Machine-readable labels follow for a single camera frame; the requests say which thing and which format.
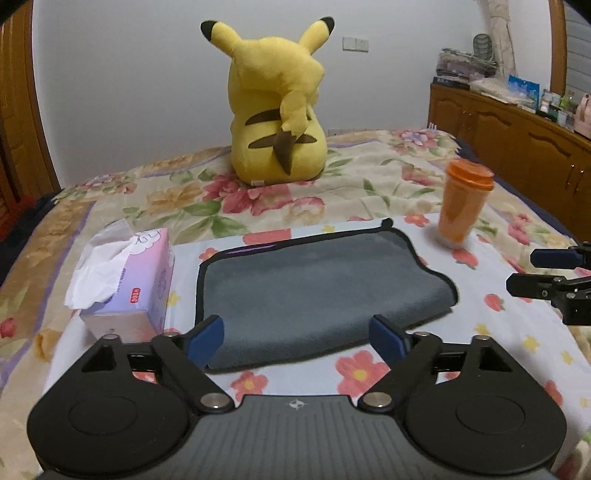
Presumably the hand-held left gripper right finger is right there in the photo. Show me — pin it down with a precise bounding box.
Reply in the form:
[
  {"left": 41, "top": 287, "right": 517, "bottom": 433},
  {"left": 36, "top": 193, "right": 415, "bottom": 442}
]
[{"left": 357, "top": 314, "right": 513, "bottom": 411}]

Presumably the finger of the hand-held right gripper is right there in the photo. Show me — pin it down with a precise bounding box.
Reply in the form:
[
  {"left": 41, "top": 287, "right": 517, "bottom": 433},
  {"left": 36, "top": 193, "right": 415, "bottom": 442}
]
[
  {"left": 530, "top": 244, "right": 591, "bottom": 269},
  {"left": 506, "top": 272, "right": 591, "bottom": 301}
]

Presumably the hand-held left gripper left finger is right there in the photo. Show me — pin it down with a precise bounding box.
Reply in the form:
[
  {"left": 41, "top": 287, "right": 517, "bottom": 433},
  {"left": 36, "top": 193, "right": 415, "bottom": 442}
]
[{"left": 81, "top": 315, "right": 234, "bottom": 412}]

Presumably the grey towel with black trim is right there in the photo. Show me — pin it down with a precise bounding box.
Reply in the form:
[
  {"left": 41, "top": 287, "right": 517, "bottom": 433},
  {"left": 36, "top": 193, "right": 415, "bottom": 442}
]
[{"left": 194, "top": 217, "right": 459, "bottom": 373}]

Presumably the pale floral cloth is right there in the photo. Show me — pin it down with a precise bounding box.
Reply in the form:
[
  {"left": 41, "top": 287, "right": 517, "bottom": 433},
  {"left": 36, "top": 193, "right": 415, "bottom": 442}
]
[{"left": 44, "top": 212, "right": 591, "bottom": 467}]

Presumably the pink purple tissue box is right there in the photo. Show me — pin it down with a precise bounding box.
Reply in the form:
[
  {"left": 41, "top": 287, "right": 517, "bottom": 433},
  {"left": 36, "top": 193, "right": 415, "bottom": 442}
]
[{"left": 65, "top": 227, "right": 175, "bottom": 343}]

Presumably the orange cup with lid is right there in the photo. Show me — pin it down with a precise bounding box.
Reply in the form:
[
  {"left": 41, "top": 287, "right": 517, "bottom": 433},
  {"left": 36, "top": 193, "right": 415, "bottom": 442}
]
[{"left": 437, "top": 159, "right": 496, "bottom": 250}]

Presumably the wooden dresser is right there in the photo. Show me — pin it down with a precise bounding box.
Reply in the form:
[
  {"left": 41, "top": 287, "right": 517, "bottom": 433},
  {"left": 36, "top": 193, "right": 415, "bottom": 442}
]
[{"left": 427, "top": 82, "right": 591, "bottom": 220}]

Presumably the pink bag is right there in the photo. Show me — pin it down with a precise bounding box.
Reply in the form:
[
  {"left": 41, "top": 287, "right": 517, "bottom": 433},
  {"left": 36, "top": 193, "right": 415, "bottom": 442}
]
[{"left": 575, "top": 93, "right": 591, "bottom": 137}]

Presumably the floral bed blanket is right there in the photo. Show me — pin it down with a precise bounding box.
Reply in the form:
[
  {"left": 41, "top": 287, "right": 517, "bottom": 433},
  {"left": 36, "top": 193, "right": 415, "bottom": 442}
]
[{"left": 0, "top": 127, "right": 591, "bottom": 480}]

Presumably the blue printed box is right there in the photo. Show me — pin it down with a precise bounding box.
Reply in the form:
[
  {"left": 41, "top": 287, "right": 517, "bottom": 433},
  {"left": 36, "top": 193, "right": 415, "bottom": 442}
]
[{"left": 507, "top": 74, "right": 541, "bottom": 110}]

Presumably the stack of folded cloths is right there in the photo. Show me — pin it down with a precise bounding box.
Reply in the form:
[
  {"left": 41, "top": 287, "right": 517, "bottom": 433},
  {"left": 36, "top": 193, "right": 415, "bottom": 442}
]
[{"left": 436, "top": 47, "right": 497, "bottom": 80}]

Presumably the yellow plush toy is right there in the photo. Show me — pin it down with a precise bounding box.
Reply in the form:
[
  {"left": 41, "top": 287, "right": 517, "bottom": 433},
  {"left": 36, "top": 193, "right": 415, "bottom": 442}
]
[{"left": 199, "top": 17, "right": 335, "bottom": 188}]

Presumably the wooden wardrobe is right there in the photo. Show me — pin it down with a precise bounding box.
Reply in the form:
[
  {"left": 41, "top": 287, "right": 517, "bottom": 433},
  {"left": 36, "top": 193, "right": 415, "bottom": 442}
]
[{"left": 0, "top": 0, "right": 63, "bottom": 208}]

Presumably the wooden mirror frame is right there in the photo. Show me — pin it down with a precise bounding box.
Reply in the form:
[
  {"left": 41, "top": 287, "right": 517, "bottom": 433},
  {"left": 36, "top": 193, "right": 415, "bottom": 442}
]
[{"left": 549, "top": 0, "right": 568, "bottom": 96}]

